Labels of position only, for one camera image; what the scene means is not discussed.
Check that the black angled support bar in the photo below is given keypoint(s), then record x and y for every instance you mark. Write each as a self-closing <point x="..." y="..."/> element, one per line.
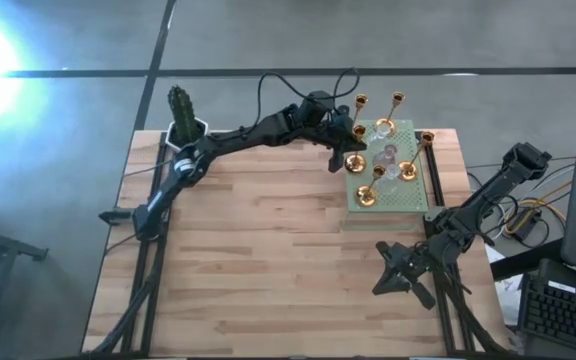
<point x="518" y="262"/>

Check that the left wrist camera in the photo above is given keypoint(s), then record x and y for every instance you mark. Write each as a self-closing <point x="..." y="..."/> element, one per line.
<point x="314" y="107"/>

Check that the white paper sheet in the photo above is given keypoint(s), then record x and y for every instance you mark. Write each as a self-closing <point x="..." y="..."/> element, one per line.
<point x="505" y="300"/>

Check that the clear ribbed glass candle holder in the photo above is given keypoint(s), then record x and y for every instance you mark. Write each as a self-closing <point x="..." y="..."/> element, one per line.
<point x="381" y="137"/>
<point x="393" y="174"/>

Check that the green cactus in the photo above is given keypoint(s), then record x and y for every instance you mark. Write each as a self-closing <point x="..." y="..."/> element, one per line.
<point x="183" y="115"/>

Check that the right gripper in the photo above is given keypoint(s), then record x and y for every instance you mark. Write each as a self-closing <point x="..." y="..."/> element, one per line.
<point x="418" y="265"/>

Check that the black power adapter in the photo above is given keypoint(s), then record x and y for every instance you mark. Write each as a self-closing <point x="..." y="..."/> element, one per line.
<point x="524" y="222"/>

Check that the black keyboard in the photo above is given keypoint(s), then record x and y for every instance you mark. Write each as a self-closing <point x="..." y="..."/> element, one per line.
<point x="558" y="315"/>

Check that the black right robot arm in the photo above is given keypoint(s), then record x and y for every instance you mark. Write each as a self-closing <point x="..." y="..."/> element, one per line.
<point x="498" y="192"/>

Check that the pink ribbed glass candle holder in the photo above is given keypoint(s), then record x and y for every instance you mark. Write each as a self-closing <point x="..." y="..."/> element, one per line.
<point x="387" y="156"/>

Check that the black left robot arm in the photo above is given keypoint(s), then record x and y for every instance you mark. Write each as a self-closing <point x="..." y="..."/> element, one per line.
<point x="238" y="136"/>

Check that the green perforated metal shelf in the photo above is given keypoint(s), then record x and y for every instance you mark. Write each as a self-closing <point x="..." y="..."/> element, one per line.
<point x="414" y="197"/>

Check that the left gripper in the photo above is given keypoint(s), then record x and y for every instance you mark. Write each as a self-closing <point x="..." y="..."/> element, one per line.
<point x="335" y="135"/>

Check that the black tripod stand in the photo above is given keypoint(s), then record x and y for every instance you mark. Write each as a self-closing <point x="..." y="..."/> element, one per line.
<point x="5" y="244"/>

